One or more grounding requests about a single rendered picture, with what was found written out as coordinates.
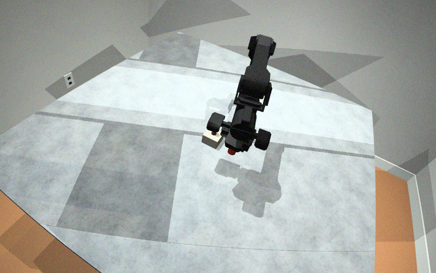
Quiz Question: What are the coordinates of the beige square block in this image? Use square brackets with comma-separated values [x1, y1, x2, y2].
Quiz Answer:
[202, 130, 223, 149]

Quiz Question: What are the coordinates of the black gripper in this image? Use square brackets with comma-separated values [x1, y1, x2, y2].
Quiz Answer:
[206, 112, 271, 151]

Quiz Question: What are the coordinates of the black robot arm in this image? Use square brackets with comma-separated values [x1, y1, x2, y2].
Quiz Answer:
[225, 34, 276, 152]

